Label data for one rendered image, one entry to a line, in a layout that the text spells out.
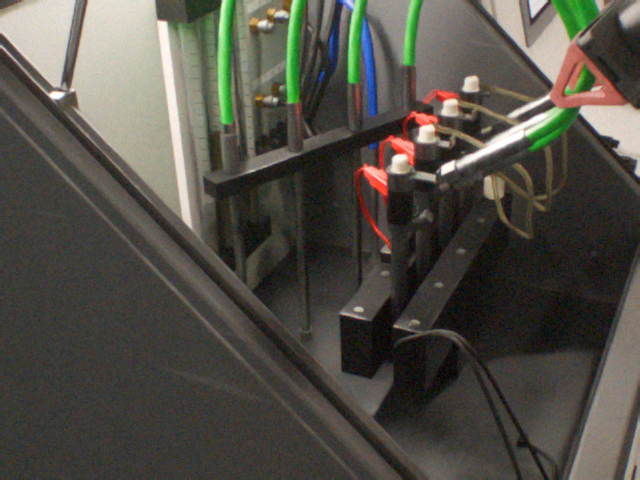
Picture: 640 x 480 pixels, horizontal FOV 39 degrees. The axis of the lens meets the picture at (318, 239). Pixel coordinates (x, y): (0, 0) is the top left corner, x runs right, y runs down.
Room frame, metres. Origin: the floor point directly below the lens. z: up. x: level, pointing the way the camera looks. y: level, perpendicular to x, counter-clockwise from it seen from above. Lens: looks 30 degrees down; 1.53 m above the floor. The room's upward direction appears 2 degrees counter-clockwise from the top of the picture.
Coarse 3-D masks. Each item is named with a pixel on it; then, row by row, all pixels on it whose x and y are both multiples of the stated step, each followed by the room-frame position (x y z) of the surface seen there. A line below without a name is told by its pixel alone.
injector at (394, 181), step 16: (400, 176) 0.80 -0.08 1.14; (400, 192) 0.80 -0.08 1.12; (400, 208) 0.80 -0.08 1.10; (400, 224) 0.80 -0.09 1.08; (416, 224) 0.80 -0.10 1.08; (400, 240) 0.81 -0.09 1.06; (400, 256) 0.81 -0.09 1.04; (400, 272) 0.81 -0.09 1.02; (400, 288) 0.81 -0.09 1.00; (400, 304) 0.81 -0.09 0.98
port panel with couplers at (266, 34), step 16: (256, 0) 1.13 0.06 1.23; (272, 0) 1.17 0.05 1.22; (288, 0) 1.20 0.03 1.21; (256, 16) 1.13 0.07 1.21; (272, 16) 1.15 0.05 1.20; (256, 32) 1.11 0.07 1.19; (272, 32) 1.10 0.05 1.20; (256, 48) 1.12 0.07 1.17; (272, 48) 1.16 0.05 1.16; (256, 64) 1.12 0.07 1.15; (272, 64) 1.16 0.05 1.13; (256, 80) 1.12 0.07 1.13; (272, 80) 1.16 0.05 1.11; (256, 96) 1.12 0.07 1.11; (272, 96) 1.11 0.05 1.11; (256, 112) 1.11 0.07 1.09; (272, 112) 1.15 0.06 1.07; (256, 128) 1.11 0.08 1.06
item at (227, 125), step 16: (224, 0) 0.90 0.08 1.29; (576, 0) 0.74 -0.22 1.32; (592, 0) 0.74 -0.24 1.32; (224, 16) 0.90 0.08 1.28; (592, 16) 0.73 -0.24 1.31; (224, 32) 0.90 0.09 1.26; (224, 48) 0.90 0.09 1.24; (224, 64) 0.90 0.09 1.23; (224, 80) 0.90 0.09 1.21; (592, 80) 0.73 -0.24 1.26; (224, 96) 0.90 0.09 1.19; (224, 112) 0.90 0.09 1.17; (560, 112) 0.74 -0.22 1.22; (576, 112) 0.74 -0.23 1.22; (224, 128) 0.90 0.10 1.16; (528, 128) 0.76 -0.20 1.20; (544, 128) 0.75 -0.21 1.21
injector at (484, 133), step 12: (468, 96) 1.02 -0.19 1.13; (480, 96) 1.02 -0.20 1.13; (468, 108) 1.02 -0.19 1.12; (480, 120) 1.03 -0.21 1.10; (468, 132) 1.02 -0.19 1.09; (480, 132) 1.02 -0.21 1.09; (492, 132) 1.01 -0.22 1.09; (468, 144) 1.02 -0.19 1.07; (468, 192) 1.02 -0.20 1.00; (468, 204) 1.02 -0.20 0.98
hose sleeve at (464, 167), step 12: (516, 132) 0.77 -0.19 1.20; (492, 144) 0.77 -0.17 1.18; (504, 144) 0.76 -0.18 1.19; (516, 144) 0.75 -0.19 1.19; (528, 144) 0.75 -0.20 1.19; (468, 156) 0.78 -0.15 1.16; (480, 156) 0.77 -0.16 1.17; (492, 156) 0.76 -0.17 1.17; (504, 156) 0.76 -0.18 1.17; (456, 168) 0.78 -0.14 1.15; (468, 168) 0.77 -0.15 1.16; (480, 168) 0.77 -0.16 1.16
